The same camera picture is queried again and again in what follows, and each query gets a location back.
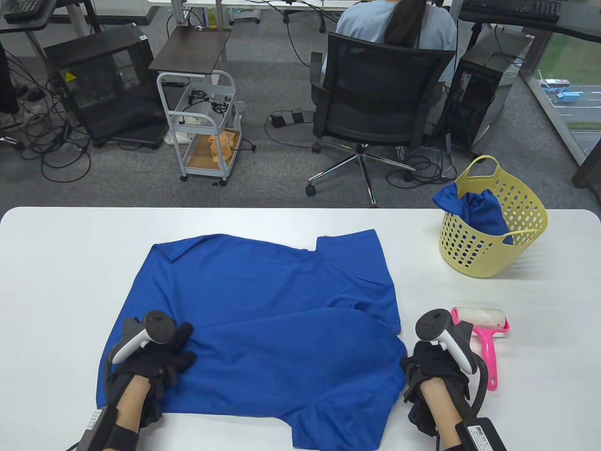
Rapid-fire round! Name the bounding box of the person's right hand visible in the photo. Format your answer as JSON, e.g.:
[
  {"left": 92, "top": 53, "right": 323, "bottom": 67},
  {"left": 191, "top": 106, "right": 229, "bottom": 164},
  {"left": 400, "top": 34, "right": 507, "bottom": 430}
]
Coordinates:
[{"left": 400, "top": 341, "right": 470, "bottom": 404}]

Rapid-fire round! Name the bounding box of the person's left hand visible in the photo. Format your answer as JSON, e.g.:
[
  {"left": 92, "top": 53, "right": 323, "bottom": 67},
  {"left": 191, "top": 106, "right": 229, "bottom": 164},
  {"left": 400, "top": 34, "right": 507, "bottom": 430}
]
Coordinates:
[{"left": 106, "top": 322, "right": 197, "bottom": 426}]

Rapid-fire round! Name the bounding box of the pink lint roller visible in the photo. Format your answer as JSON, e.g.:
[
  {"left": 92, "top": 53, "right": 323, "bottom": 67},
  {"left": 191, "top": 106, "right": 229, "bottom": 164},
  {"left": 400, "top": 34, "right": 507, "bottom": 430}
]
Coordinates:
[{"left": 451, "top": 306, "right": 510, "bottom": 391}]

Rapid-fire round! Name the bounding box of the blue t-shirt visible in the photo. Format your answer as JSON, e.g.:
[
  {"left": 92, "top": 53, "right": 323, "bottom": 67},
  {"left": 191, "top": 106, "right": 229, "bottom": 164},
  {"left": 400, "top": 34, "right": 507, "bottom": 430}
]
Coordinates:
[
  {"left": 96, "top": 229, "right": 408, "bottom": 449},
  {"left": 432, "top": 182, "right": 515, "bottom": 246}
]

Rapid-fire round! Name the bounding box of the person's left forearm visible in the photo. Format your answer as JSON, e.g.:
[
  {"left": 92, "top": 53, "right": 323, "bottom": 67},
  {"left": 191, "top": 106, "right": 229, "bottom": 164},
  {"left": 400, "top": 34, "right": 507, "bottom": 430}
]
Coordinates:
[{"left": 113, "top": 375, "right": 152, "bottom": 435}]

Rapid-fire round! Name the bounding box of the person's right forearm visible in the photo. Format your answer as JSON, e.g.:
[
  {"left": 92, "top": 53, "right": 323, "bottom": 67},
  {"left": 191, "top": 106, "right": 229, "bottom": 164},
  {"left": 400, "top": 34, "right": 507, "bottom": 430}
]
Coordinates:
[{"left": 418, "top": 380, "right": 463, "bottom": 447}]

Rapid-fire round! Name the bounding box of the dark grey left hand controller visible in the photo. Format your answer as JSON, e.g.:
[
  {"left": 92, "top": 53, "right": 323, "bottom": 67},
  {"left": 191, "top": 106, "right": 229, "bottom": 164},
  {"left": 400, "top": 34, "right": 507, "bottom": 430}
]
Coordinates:
[{"left": 111, "top": 310, "right": 178, "bottom": 365}]

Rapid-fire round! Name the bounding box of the dark grey hand controller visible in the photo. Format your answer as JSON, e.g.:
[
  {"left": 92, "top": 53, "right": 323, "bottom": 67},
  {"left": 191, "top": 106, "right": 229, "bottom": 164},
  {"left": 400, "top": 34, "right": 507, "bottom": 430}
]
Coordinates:
[
  {"left": 111, "top": 310, "right": 178, "bottom": 365},
  {"left": 416, "top": 309, "right": 478, "bottom": 375}
]

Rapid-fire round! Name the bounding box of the dark grey right hand controller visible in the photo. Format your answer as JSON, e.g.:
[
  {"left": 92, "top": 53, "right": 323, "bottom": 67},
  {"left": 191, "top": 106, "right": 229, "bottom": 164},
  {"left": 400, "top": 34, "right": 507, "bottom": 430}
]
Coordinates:
[{"left": 416, "top": 309, "right": 478, "bottom": 375}]

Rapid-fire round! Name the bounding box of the yellow perforated plastic basket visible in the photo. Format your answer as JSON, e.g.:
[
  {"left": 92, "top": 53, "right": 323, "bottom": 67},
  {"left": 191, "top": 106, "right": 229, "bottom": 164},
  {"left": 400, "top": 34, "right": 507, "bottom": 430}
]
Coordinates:
[{"left": 439, "top": 155, "right": 549, "bottom": 279}]

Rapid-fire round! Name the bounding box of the orange cloth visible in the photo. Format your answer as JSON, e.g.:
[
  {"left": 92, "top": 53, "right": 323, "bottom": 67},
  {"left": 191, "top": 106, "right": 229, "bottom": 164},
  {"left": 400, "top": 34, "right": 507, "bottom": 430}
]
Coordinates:
[{"left": 208, "top": 132, "right": 238, "bottom": 164}]

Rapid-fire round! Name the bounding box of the white rolling cart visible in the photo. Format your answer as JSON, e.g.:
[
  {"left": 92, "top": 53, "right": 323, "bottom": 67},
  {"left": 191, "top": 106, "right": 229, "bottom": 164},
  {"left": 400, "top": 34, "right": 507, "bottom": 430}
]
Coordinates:
[{"left": 156, "top": 70, "right": 245, "bottom": 186}]

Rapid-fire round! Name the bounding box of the black mesh office chair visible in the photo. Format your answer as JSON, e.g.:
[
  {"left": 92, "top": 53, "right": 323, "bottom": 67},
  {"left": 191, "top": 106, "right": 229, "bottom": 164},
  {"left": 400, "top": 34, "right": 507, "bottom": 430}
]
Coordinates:
[{"left": 310, "top": 32, "right": 457, "bottom": 209}]

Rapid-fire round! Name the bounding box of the black foot pedal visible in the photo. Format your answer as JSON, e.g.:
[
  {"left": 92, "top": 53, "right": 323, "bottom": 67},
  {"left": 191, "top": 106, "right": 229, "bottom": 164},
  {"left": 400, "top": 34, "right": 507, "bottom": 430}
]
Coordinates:
[{"left": 271, "top": 108, "right": 315, "bottom": 128}]

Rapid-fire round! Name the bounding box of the black computer tower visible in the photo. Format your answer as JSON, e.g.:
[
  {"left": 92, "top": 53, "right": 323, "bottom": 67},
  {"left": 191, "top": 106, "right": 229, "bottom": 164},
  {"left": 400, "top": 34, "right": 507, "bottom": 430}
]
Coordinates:
[{"left": 446, "top": 28, "right": 535, "bottom": 153}]

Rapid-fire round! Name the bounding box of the brown side table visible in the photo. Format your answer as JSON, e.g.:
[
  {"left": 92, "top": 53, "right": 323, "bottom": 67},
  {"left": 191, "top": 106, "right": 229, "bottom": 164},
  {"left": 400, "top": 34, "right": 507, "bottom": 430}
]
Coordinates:
[{"left": 149, "top": 27, "right": 232, "bottom": 78}]

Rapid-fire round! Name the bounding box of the black open computer case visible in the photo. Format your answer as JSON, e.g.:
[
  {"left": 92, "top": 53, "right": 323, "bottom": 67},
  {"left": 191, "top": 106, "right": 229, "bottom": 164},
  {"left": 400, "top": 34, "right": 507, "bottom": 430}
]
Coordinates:
[{"left": 42, "top": 24, "right": 170, "bottom": 148}]

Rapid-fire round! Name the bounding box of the white desk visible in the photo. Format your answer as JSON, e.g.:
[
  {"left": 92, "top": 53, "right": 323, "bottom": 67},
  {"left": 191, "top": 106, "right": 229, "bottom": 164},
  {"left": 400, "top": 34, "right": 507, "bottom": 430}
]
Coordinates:
[{"left": 149, "top": 0, "right": 357, "bottom": 26}]

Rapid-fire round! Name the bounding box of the black desk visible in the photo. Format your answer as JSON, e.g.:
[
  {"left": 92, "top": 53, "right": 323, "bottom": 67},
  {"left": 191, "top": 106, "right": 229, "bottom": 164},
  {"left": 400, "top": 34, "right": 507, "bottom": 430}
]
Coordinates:
[
  {"left": 0, "top": 0, "right": 158, "bottom": 36},
  {"left": 458, "top": 0, "right": 601, "bottom": 45}
]

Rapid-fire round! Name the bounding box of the small white storage cart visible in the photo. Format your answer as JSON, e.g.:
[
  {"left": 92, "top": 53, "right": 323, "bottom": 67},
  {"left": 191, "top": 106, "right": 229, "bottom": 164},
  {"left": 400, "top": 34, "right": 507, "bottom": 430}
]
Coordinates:
[{"left": 229, "top": 6, "right": 261, "bottom": 25}]

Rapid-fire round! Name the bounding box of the black keyboard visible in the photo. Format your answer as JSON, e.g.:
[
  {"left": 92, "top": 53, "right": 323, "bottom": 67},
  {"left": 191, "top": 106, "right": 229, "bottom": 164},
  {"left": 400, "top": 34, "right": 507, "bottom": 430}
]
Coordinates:
[
  {"left": 4, "top": 0, "right": 56, "bottom": 23},
  {"left": 462, "top": 0, "right": 562, "bottom": 23}
]

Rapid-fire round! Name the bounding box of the black right glove cable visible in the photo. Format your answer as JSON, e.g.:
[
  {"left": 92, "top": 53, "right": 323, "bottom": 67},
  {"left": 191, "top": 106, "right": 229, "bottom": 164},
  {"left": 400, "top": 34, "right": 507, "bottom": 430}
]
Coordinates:
[{"left": 470, "top": 355, "right": 487, "bottom": 416}]

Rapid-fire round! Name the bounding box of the black glove cable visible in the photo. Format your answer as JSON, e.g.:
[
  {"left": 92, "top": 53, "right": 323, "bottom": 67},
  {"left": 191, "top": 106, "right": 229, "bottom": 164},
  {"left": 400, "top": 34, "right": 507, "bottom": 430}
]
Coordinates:
[
  {"left": 63, "top": 345, "right": 123, "bottom": 451},
  {"left": 470, "top": 355, "right": 487, "bottom": 416}
]

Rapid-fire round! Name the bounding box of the black left glove cable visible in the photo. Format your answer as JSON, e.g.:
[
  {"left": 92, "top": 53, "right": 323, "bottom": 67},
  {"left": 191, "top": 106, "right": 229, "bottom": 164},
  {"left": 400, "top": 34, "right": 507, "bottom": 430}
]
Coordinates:
[{"left": 63, "top": 345, "right": 123, "bottom": 451}]

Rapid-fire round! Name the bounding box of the black left wrist camera strap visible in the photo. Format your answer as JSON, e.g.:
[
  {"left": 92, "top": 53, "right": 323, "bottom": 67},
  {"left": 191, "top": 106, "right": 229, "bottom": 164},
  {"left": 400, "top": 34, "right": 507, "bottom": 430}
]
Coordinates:
[{"left": 75, "top": 408, "right": 139, "bottom": 451}]

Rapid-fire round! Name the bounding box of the black wrist camera strap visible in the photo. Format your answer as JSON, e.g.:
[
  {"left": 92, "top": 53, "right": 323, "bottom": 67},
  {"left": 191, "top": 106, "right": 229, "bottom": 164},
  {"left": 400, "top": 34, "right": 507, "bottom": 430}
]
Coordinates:
[
  {"left": 75, "top": 408, "right": 139, "bottom": 451},
  {"left": 455, "top": 417, "right": 508, "bottom": 451}
]

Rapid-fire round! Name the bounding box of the black right wrist camera strap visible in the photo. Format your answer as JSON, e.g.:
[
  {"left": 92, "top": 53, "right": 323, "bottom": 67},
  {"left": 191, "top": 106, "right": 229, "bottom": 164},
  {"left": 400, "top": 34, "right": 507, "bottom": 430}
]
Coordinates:
[{"left": 455, "top": 417, "right": 508, "bottom": 451}]

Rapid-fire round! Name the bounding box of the tangle of black cables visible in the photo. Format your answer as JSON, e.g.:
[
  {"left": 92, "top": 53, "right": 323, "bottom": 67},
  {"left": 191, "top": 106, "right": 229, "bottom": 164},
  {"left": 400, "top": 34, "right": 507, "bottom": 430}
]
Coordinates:
[
  {"left": 387, "top": 139, "right": 458, "bottom": 185},
  {"left": 0, "top": 75, "right": 92, "bottom": 184}
]

